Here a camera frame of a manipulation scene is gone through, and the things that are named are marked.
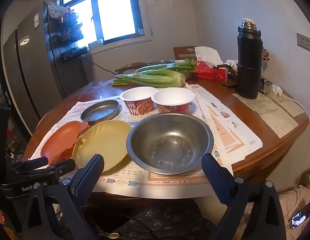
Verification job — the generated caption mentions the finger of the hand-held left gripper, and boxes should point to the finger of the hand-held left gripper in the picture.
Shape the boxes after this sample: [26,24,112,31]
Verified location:
[32,159,77,180]
[11,156,49,174]

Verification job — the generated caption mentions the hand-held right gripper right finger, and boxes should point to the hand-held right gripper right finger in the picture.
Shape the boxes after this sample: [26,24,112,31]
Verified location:
[200,153,287,240]

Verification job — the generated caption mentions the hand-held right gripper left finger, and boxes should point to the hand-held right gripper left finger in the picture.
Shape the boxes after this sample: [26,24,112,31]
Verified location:
[21,154,105,240]

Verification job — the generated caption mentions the orange plastic plate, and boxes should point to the orange plastic plate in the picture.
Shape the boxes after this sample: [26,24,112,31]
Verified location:
[41,121,89,167]

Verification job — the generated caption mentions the yellow plastic plate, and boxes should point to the yellow plastic plate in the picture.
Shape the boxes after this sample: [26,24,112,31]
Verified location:
[71,120,132,172]

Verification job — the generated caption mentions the large steel bowl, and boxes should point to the large steel bowl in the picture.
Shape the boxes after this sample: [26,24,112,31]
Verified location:
[126,112,215,175]

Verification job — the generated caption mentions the small steel plate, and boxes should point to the small steel plate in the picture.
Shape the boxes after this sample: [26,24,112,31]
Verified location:
[80,99,120,123]

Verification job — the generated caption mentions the red instant noodle bowl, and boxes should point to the red instant noodle bowl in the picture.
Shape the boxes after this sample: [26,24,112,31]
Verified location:
[119,86,158,116]
[151,87,195,115]

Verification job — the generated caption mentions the colourful printed worksheet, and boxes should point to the colourful printed worksheet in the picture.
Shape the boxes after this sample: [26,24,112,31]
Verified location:
[29,100,233,193]

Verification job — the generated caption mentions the worksheet with cartoon figures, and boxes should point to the worksheet with cartoon figures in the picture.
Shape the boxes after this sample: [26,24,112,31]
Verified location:
[186,83,263,166]

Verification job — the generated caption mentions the dark floral cloth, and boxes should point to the dark floral cloth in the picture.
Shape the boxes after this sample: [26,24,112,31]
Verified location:
[95,200,218,240]

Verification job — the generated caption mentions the person's beige trousers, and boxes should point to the person's beige trousers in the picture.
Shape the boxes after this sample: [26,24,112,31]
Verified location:
[245,166,310,240]

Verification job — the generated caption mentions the plain printed paper sheet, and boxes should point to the plain printed paper sheet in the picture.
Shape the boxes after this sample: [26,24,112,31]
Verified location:
[232,92,308,138]

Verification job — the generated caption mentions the grey refrigerator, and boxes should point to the grey refrigerator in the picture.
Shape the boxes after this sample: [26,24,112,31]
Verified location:
[2,2,82,133]

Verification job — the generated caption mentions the smartphone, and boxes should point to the smartphone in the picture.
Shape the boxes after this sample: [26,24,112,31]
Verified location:
[291,202,310,229]

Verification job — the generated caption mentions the small glass cup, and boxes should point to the small glass cup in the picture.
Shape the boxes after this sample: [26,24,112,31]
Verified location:
[263,79,275,94]

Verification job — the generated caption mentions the curved wooden chair back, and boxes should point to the curved wooden chair back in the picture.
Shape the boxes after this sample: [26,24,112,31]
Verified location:
[115,62,148,73]

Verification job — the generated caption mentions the large celery bunch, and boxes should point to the large celery bunch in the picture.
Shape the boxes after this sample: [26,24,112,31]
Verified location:
[112,69,187,88]

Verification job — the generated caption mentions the black electronic box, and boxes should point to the black electronic box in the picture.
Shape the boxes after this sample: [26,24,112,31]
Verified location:
[60,48,88,62]

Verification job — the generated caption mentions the black thermos bottle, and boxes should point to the black thermos bottle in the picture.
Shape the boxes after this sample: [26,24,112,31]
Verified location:
[212,18,262,100]

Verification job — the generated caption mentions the slim celery bunch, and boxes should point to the slim celery bunch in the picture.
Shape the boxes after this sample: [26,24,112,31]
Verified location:
[135,59,197,74]

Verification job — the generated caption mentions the small white box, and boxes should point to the small white box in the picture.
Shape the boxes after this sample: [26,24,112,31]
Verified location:
[89,39,105,49]

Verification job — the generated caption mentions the wooden chair with straight back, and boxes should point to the wooden chair with straight back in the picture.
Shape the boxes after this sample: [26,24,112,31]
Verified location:
[173,46,198,60]

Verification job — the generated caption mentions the black rack with packets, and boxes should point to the black rack with packets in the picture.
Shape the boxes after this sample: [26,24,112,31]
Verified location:
[46,2,84,49]

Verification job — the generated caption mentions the window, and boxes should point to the window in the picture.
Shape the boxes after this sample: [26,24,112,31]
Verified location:
[60,0,145,46]

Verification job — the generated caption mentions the wall socket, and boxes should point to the wall socket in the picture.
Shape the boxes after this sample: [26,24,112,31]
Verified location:
[296,33,310,46]

